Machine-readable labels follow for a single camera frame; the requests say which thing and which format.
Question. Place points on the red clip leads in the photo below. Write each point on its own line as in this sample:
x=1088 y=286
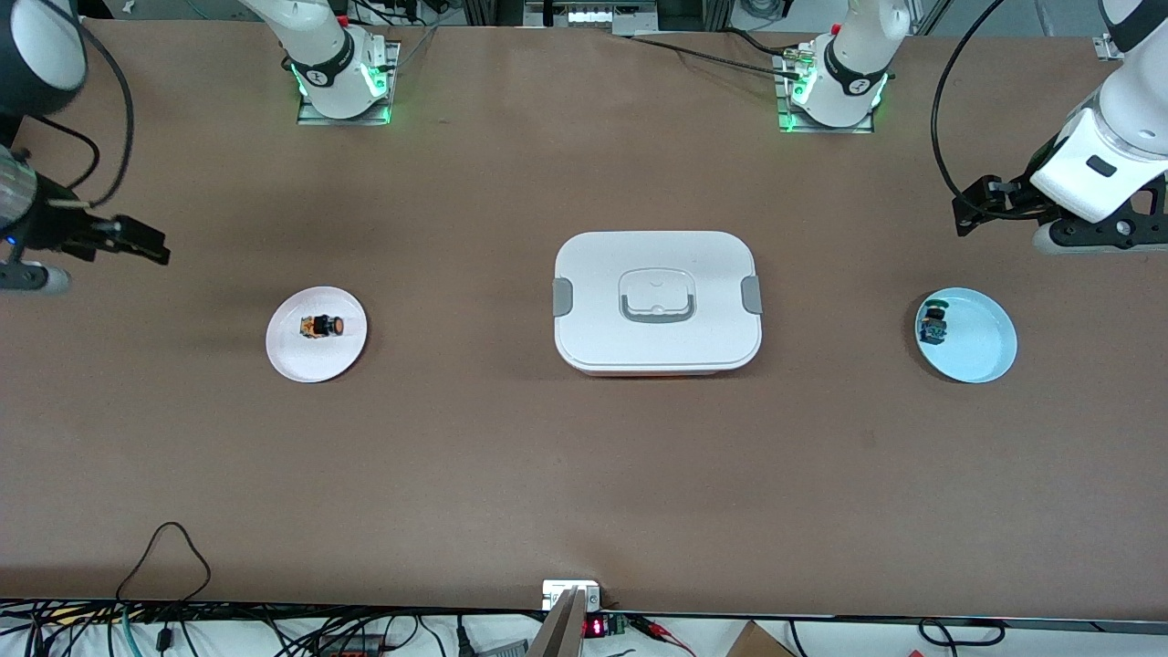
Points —
x=662 y=630

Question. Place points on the brown cardboard piece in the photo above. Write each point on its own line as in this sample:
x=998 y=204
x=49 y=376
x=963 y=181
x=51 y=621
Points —
x=757 y=644

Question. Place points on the aluminium profile bar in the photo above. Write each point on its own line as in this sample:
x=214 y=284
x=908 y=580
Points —
x=561 y=631

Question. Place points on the small white mount block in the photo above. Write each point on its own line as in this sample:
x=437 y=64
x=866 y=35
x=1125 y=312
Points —
x=558 y=593

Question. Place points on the orange push-button switch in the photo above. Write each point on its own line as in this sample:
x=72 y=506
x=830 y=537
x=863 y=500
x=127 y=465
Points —
x=321 y=326

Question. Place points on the white lidded lunch box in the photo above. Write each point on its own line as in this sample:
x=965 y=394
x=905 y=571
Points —
x=657 y=265

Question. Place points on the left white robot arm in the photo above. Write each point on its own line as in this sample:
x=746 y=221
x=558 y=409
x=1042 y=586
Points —
x=1131 y=100

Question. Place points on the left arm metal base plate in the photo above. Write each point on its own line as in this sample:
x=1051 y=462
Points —
x=789 y=126

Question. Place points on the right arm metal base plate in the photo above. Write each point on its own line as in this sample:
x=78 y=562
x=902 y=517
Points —
x=315 y=117

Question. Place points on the aluminium frame with label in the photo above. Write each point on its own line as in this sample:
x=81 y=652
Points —
x=589 y=15

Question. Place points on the white plate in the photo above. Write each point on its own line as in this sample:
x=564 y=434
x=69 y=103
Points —
x=315 y=361

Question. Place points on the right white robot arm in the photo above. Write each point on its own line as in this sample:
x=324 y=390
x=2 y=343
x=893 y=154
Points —
x=319 y=55

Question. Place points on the red digit display board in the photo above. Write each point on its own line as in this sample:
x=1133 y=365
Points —
x=595 y=627

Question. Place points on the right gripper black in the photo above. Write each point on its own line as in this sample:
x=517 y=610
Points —
x=50 y=230

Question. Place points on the green blue switch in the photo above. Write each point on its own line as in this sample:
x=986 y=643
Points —
x=933 y=324

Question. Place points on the light blue round plate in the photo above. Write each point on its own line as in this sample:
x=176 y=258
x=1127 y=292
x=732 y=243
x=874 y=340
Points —
x=981 y=339

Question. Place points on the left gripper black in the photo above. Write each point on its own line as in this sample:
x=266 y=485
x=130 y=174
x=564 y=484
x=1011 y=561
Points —
x=1015 y=199

